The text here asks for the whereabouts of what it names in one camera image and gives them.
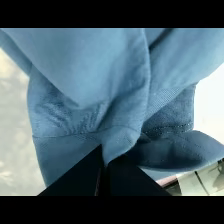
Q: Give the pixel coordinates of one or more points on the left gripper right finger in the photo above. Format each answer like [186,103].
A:
[133,180]

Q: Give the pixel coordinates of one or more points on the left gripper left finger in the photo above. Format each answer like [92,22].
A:
[80,176]

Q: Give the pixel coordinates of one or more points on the blue shirt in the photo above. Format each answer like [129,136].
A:
[100,83]

